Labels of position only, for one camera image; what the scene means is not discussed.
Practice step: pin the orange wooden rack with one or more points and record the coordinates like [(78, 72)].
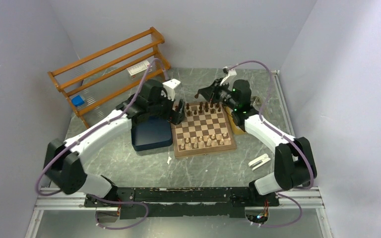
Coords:
[(160, 67)]

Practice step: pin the light chess pieces row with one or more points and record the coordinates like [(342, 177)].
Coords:
[(221, 141)]

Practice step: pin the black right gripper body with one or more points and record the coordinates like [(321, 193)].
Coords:
[(221, 93)]

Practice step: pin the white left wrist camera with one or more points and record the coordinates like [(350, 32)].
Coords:
[(171, 87)]

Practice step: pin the white red box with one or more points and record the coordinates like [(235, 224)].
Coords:
[(138, 70)]

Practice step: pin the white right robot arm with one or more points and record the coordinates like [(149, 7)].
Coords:
[(293, 158)]

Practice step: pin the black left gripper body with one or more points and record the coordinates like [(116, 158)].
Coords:
[(174, 114)]

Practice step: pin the blue metal tin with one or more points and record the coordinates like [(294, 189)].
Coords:
[(152, 134)]

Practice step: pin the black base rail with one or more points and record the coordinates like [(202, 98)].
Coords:
[(186, 201)]

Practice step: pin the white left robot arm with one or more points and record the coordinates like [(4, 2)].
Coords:
[(64, 159)]

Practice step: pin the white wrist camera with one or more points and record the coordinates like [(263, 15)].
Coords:
[(230, 74), (171, 87)]

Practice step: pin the blue small object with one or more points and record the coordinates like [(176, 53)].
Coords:
[(78, 100)]

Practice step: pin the wooden chess board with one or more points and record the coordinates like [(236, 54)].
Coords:
[(201, 125)]

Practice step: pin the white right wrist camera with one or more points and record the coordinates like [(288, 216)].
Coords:
[(230, 74)]

